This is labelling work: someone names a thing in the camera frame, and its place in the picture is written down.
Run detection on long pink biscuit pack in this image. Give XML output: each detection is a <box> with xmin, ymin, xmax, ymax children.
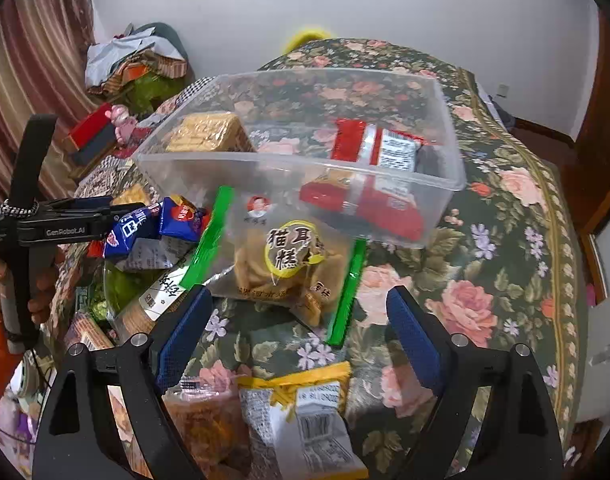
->
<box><xmin>64</xmin><ymin>312</ymin><xmax>114</xmax><ymax>351</ymax></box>

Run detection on green jelly cup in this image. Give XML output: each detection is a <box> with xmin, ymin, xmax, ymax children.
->
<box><xmin>103</xmin><ymin>261</ymin><xmax>161</xmax><ymax>318</ymax></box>

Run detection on clear bag fried snacks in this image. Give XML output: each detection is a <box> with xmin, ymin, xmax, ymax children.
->
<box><xmin>163</xmin><ymin>378</ymin><xmax>252</xmax><ymax>479</ymax></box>

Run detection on blue snack bag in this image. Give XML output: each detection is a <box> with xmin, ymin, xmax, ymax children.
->
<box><xmin>103</xmin><ymin>195</ymin><xmax>209</xmax><ymax>272</ymax></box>

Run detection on brown round cracker sleeve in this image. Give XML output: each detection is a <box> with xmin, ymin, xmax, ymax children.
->
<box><xmin>113</xmin><ymin>255</ymin><xmax>191</xmax><ymax>344</ymax></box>

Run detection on square cracker pack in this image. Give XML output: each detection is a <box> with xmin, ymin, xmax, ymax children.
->
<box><xmin>164</xmin><ymin>112</ymin><xmax>255</xmax><ymax>153</ymax></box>

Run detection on yellow edged snack packet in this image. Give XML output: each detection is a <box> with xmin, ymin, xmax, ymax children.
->
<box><xmin>237</xmin><ymin>362</ymin><xmax>369</xmax><ymax>479</ymax></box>

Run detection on green zip cookie bag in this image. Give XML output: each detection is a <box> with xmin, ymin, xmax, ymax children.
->
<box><xmin>180</xmin><ymin>185</ymin><xmax>367</xmax><ymax>348</ymax></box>

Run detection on red snack bag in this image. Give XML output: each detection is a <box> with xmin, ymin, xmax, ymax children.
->
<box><xmin>299</xmin><ymin>118</ymin><xmax>427</xmax><ymax>242</ymax></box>

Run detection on clear plastic storage box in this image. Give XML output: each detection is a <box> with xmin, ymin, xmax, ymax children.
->
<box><xmin>134</xmin><ymin>68</ymin><xmax>466</xmax><ymax>248</ymax></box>

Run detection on person left hand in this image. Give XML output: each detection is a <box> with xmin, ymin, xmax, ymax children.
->
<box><xmin>0</xmin><ymin>246</ymin><xmax>66</xmax><ymax>328</ymax></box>

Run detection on red box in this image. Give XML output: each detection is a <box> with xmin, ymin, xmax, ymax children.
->
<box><xmin>62</xmin><ymin>103</ymin><xmax>116</xmax><ymax>166</ymax></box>

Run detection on pink plush toy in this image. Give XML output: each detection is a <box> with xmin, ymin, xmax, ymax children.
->
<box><xmin>105</xmin><ymin>104</ymin><xmax>138</xmax><ymax>145</ymax></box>

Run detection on floral green bedspread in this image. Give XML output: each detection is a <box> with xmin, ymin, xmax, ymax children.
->
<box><xmin>189</xmin><ymin>38</ymin><xmax>587</xmax><ymax>479</ymax></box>

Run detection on striped red curtain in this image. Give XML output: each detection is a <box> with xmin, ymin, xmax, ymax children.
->
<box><xmin>0</xmin><ymin>0</ymin><xmax>96</xmax><ymax>203</ymax></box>

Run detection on pile of clothes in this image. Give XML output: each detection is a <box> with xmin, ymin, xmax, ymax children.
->
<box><xmin>84</xmin><ymin>22</ymin><xmax>194</xmax><ymax>116</ymax></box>

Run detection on yellow foam tube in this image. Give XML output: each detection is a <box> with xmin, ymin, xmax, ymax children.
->
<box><xmin>283</xmin><ymin>28</ymin><xmax>332</xmax><ymax>54</ymax></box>

